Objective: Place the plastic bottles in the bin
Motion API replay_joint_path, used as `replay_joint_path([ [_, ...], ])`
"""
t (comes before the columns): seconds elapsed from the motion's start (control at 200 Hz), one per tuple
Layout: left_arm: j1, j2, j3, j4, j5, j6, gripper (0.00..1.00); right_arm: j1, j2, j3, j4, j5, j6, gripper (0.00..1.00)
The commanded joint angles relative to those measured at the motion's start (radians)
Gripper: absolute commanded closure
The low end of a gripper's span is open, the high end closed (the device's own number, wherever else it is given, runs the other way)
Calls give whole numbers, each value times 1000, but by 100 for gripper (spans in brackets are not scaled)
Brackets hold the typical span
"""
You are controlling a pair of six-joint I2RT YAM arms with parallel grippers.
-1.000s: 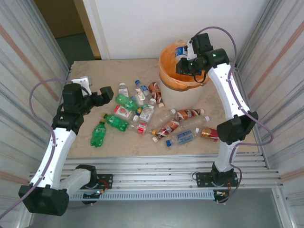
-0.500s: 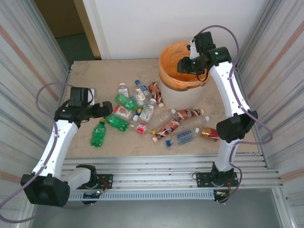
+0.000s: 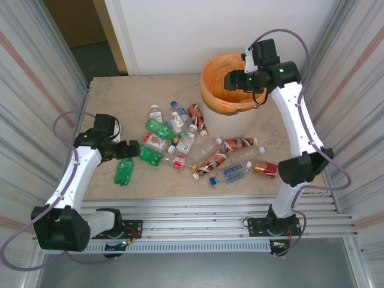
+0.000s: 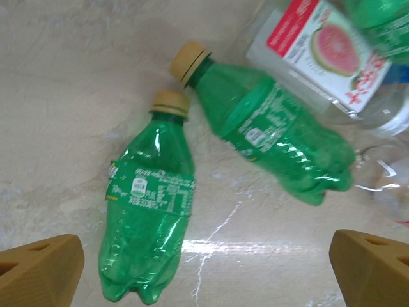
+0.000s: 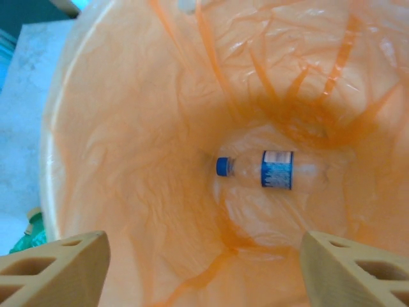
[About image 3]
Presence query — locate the crushed green plastic bottle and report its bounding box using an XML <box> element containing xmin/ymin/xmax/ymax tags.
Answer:
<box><xmin>138</xmin><ymin>145</ymin><xmax>165</xmax><ymax>167</ymax></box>

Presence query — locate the long green plastic bottle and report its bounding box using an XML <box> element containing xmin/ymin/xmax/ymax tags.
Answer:
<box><xmin>113</xmin><ymin>157</ymin><xmax>134</xmax><ymax>187</ymax></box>

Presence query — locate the square bottle round red label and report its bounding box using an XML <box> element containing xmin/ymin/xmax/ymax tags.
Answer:
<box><xmin>142</xmin><ymin>131</ymin><xmax>176</xmax><ymax>154</ymax></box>

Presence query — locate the green bottle with white label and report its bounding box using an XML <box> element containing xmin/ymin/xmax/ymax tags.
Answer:
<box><xmin>145</xmin><ymin>118</ymin><xmax>178</xmax><ymax>142</ymax></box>

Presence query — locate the clear bottle red label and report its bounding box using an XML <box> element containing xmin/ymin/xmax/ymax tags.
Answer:
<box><xmin>161</xmin><ymin>154</ymin><xmax>199</xmax><ymax>172</ymax></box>

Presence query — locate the clear bottle green white label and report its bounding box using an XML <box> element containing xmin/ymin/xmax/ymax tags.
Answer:
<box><xmin>176</xmin><ymin>124</ymin><xmax>198</xmax><ymax>155</ymax></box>

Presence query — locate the clear bottle orange green label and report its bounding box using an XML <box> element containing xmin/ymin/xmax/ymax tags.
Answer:
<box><xmin>164</xmin><ymin>110</ymin><xmax>185</xmax><ymax>133</ymax></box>

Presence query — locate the blue cap blue label bottle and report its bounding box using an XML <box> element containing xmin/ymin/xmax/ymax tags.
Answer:
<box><xmin>170</xmin><ymin>101</ymin><xmax>193</xmax><ymax>124</ymax></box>

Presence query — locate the brown label bottle white cap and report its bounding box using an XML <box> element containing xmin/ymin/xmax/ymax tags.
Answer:
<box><xmin>221</xmin><ymin>137</ymin><xmax>259</xmax><ymax>153</ymax></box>

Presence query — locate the large clear unlabelled bottle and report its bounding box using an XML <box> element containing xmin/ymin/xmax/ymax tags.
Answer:
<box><xmin>191</xmin><ymin>137</ymin><xmax>224</xmax><ymax>167</ymax></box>

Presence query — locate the brown white swirl label bottle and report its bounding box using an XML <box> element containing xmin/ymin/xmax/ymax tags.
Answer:
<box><xmin>192</xmin><ymin>149</ymin><xmax>229</xmax><ymax>181</ymax></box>

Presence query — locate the blue cap water bottle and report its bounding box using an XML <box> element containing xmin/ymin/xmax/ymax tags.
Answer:
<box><xmin>209</xmin><ymin>163</ymin><xmax>245</xmax><ymax>185</ymax></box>

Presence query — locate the red gold label bottle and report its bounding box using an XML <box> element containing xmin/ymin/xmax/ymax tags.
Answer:
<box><xmin>246</xmin><ymin>160</ymin><xmax>280</xmax><ymax>180</ymax></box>

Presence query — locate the orange plastic bin liner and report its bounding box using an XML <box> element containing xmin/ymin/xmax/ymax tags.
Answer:
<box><xmin>200</xmin><ymin>52</ymin><xmax>271</xmax><ymax>116</ymax></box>

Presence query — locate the brown wooden door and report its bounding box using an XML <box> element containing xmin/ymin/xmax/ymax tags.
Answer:
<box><xmin>43</xmin><ymin>0</ymin><xmax>127</xmax><ymax>75</ymax></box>

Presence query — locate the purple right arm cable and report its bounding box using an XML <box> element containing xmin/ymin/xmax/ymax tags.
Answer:
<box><xmin>253</xmin><ymin>28</ymin><xmax>352</xmax><ymax>257</ymax></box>

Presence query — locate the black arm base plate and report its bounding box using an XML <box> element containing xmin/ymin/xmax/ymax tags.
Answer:
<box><xmin>247</xmin><ymin>216</ymin><xmax>301</xmax><ymax>238</ymax></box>
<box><xmin>103</xmin><ymin>220</ymin><xmax>143</xmax><ymax>241</ymax></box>

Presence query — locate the aluminium rail frame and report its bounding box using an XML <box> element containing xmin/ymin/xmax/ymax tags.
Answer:
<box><xmin>32</xmin><ymin>193</ymin><xmax>359</xmax><ymax>241</ymax></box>

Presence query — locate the base power wire bundle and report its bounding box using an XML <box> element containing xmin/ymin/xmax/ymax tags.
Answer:
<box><xmin>119</xmin><ymin>226</ymin><xmax>142</xmax><ymax>246</ymax></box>
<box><xmin>271</xmin><ymin>227</ymin><xmax>294</xmax><ymax>250</ymax></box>

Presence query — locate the white slotted cable duct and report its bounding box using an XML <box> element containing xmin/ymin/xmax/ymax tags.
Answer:
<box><xmin>86</xmin><ymin>239</ymin><xmax>272</xmax><ymax>254</ymax></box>

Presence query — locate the white door frame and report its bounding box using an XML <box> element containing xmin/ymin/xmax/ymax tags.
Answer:
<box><xmin>103</xmin><ymin>0</ymin><xmax>140</xmax><ymax>76</ymax></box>

